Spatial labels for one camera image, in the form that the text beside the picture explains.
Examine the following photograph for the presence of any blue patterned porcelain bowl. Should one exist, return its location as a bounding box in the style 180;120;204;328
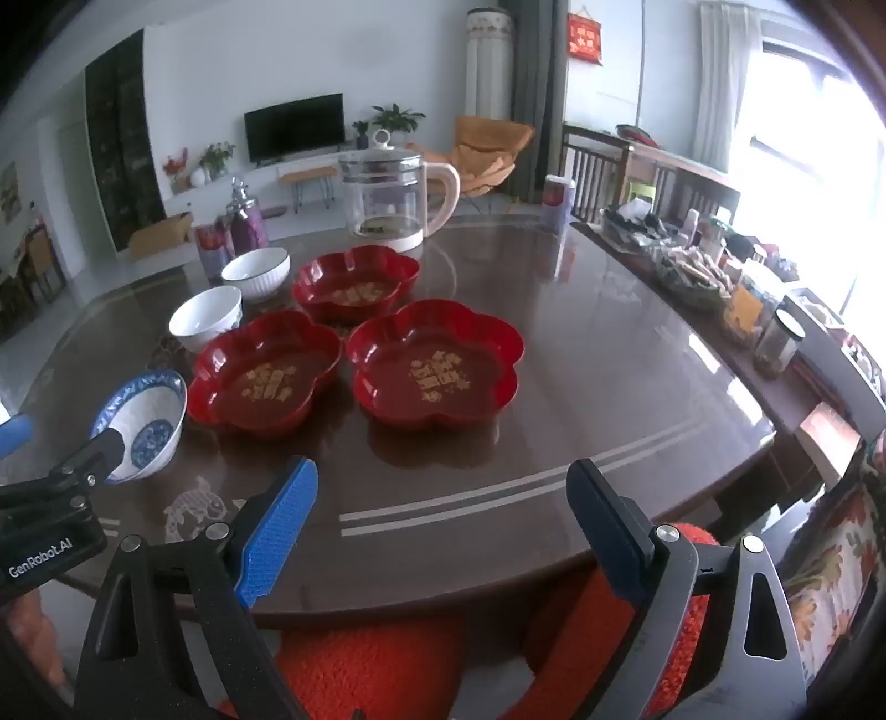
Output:
90;369;188;485

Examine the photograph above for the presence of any glass jar black lid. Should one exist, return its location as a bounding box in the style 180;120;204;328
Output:
754;307;806;379

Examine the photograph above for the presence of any red wall hanging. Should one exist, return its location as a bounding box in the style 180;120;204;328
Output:
566;12;602;66

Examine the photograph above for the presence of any cardboard box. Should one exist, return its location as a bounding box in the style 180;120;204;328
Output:
128;213;192;260

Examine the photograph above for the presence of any person left hand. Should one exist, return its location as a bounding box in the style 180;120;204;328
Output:
2;589;65;688

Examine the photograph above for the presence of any green potted plant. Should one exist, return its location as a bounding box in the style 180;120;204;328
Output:
371;104;426;141
200;141;236;180

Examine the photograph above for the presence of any black television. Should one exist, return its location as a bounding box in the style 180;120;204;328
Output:
243;93;346;163

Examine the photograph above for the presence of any orange lounge chair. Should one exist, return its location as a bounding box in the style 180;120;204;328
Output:
405;116;534;198

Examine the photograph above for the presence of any red flower plate back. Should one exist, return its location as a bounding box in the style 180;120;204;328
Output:
293;244;420;327

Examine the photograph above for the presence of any glass electric kettle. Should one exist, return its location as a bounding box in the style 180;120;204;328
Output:
339;129;461;254

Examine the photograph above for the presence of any floral cushioned chair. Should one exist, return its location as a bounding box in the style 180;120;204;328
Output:
782;436;884;682

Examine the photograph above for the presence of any white standing air conditioner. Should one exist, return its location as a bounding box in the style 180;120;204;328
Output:
464;8;515;120

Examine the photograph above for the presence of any green potted plant left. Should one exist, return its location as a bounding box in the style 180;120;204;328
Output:
200;141;236;180

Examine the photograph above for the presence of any white red cup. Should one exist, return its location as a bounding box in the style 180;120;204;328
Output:
539;174;576;234

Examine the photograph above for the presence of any green potted plant right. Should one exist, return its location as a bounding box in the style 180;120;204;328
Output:
371;104;426;141

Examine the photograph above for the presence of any plain white bowl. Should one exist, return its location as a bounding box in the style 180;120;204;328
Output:
168;285;243;354

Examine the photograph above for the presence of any small dark potted plant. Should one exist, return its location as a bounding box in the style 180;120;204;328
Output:
352;120;371;150

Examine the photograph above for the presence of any red flower plate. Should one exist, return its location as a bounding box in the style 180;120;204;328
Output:
346;299;526;429
293;244;420;327
188;309;344;438

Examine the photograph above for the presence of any dark wooden chair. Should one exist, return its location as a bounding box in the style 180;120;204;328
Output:
559;123;632;224

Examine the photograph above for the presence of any white red can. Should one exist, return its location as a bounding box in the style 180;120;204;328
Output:
194;218;234;282

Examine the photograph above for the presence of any red flower vase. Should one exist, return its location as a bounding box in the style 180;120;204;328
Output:
162;147;190;195

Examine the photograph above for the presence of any white bowl dark rim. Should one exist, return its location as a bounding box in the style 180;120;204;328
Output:
221;248;291;301

